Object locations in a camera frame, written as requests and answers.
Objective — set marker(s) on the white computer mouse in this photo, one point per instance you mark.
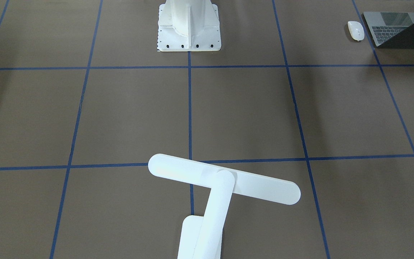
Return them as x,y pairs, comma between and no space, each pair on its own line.
356,30

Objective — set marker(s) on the grey laptop computer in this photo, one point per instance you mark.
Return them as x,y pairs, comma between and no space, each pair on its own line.
391,30

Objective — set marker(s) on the white desk lamp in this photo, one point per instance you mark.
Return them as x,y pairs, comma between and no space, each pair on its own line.
201,236

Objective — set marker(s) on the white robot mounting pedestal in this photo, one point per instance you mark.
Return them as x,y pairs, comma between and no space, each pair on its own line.
188,25

